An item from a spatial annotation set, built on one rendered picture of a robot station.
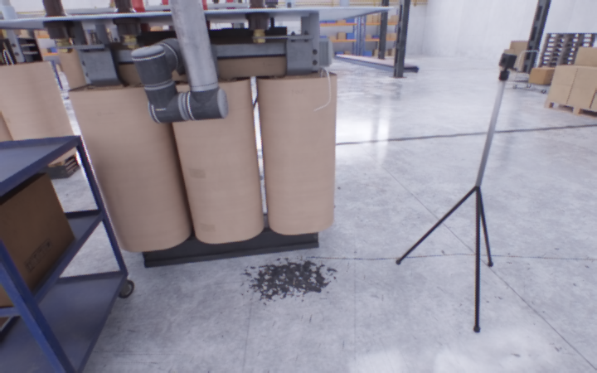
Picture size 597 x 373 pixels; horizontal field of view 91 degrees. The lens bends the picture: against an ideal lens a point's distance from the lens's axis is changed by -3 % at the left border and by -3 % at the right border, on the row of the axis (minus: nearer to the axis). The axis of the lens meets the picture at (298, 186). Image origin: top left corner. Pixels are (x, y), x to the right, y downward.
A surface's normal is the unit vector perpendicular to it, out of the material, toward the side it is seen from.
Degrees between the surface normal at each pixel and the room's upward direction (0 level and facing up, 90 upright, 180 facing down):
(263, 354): 0
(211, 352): 0
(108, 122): 90
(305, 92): 90
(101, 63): 90
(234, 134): 90
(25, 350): 0
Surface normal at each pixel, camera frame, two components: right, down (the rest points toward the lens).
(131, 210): 0.15, 0.43
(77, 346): -0.03, -0.90
